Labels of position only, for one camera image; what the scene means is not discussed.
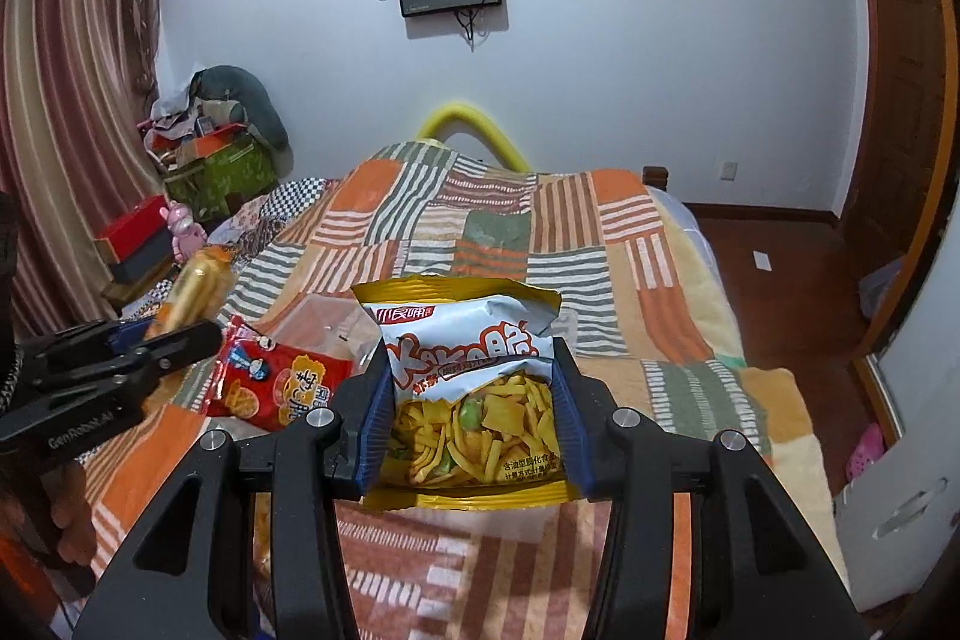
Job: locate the pink plush toy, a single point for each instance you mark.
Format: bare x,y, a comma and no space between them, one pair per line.
185,231

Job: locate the wooden bed post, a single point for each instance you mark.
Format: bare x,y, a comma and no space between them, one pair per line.
655,175

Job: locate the yellow foam tube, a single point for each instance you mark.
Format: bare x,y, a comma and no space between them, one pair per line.
472,123

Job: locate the dark flat box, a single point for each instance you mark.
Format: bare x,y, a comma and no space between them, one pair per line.
142,261

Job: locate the white plastic cabinet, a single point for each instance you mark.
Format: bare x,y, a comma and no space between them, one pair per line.
900,430

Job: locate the wooden wardrobe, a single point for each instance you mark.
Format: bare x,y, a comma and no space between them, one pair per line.
892,85

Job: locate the checkered patchwork blanket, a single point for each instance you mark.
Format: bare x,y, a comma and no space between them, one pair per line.
262,220

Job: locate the small golden bread packet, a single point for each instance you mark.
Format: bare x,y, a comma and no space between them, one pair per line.
196,284

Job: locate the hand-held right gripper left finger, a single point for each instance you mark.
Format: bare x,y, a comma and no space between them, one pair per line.
371,419

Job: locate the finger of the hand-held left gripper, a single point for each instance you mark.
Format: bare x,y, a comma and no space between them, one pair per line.
176,346
127,334

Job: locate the white paper sheet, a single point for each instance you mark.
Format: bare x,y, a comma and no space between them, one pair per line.
763,260

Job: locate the white yellow snack mix bag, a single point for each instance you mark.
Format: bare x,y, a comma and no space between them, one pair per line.
465,377

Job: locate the person's left hand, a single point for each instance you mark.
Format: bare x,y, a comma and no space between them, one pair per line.
69,512

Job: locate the grey garment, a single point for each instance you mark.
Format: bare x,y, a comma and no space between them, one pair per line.
259,100

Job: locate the pile of clothes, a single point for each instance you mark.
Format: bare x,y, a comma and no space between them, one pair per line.
172,111

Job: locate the pink slippers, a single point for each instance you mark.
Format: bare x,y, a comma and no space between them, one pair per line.
866,452

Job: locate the red box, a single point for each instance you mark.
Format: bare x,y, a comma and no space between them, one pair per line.
131,227

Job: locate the clear plastic box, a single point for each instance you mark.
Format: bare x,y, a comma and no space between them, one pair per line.
330,325

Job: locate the striped brown curtain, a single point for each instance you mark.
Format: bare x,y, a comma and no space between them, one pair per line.
67,85

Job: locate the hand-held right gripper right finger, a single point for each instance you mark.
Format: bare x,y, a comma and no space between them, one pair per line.
571,430

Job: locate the green patterned box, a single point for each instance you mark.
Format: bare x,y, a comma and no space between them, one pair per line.
225,171

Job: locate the white wall socket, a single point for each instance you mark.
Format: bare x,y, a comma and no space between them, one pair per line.
728,169

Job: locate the red snack bag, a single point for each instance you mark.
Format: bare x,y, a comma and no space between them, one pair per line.
277,389

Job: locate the grey bag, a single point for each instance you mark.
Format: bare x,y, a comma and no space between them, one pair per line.
881,287

